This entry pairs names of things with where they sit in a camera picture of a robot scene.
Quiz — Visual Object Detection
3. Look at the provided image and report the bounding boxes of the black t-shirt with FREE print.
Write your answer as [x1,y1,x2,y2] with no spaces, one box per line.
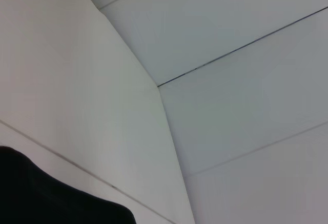
[0,146,136,224]

